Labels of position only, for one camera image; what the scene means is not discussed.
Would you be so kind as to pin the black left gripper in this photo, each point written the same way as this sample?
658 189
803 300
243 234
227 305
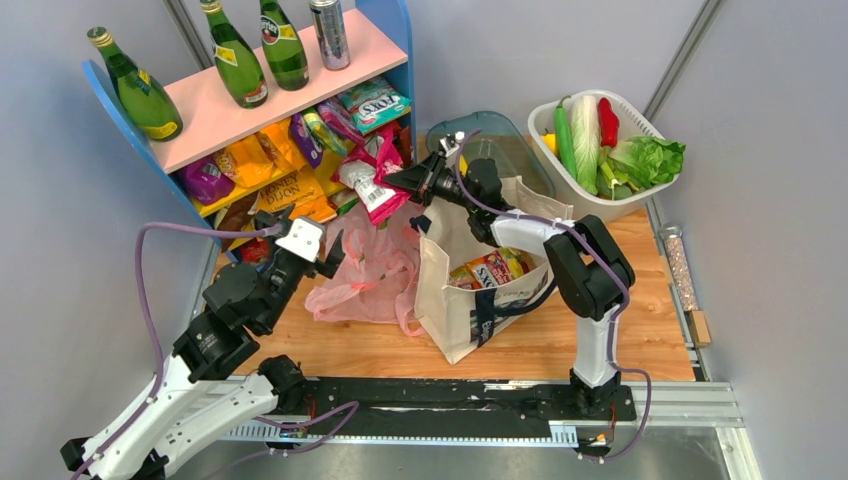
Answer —
334 258

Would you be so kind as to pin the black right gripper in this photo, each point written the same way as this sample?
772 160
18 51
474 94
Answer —
421 180

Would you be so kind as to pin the red hand cooked chips bag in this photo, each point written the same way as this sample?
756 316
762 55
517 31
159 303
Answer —
364 171

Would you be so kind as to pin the pink plastic grocery bag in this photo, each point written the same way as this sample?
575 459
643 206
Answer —
377 280

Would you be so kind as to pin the cream canvas tote bag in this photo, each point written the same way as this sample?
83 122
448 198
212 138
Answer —
468 291

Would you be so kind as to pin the long green chili pepper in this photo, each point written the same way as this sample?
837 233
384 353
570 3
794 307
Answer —
564 137

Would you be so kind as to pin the red chili pepper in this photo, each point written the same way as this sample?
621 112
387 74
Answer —
608 122

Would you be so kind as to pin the green lettuce leaf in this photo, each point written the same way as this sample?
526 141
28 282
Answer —
649 161

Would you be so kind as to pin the yellow banana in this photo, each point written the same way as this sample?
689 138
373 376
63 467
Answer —
463 165

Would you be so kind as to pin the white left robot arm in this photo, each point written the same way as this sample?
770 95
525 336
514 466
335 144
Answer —
163 427

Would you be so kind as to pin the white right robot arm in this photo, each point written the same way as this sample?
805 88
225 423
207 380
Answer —
589 269

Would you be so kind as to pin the red patterned snack bag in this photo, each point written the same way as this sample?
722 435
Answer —
255 252

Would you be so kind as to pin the red dark snack bag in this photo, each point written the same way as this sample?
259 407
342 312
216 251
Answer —
403 144

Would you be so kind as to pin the honey dijon chips bag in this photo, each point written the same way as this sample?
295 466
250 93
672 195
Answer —
302 190

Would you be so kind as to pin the brown snack bag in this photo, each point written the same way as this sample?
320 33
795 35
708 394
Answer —
238 216

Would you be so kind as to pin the teal foxs candy bag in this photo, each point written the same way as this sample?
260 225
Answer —
373 103

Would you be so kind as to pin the teal transparent plastic tray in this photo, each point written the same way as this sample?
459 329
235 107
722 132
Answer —
500 140

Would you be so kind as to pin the orange snack bag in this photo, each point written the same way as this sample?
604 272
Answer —
257 157

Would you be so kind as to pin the pink candy packet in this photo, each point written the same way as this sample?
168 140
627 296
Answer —
340 121

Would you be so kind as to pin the purple candy packet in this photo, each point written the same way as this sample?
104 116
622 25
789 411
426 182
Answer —
309 147

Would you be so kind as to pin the purple snack bag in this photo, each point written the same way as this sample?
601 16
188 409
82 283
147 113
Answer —
205 182

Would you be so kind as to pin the colourful candy packet in tote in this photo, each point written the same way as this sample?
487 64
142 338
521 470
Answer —
464 278

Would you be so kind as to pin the orange foxs candy bag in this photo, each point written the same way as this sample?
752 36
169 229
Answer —
501 266

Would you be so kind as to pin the colourful striped candy packet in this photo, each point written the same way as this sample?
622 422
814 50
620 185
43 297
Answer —
320 131

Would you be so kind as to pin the yellow bell pepper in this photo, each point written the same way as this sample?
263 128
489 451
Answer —
550 140

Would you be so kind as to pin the white plastic basket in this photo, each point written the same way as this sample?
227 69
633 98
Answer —
567 189

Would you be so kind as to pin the blue pink snack shelf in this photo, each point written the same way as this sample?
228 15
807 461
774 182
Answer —
379 35

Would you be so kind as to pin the green glass bottle middle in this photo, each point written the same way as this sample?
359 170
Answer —
236 63

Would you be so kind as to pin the green glass bottle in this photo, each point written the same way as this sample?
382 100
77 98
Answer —
282 47
236 63
143 98

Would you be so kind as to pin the napa cabbage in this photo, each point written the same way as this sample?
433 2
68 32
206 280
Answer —
585 130

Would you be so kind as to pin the silver drink can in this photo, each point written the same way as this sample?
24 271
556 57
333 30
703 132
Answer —
330 30

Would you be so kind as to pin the green glass bottle right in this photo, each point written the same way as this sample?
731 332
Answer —
282 47

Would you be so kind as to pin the green leafy vegetable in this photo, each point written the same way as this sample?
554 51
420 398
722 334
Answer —
612 183

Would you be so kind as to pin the green glass bottle left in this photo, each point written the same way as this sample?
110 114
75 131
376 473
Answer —
143 98

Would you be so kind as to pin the glass tube of beads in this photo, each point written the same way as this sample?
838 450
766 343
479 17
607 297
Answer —
672 238

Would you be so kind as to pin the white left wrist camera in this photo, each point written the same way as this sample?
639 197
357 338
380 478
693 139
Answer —
303 239

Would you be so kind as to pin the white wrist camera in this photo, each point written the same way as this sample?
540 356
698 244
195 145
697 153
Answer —
450 145
303 239

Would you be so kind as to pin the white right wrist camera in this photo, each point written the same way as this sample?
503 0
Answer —
450 145

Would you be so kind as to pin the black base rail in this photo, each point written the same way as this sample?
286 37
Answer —
452 408

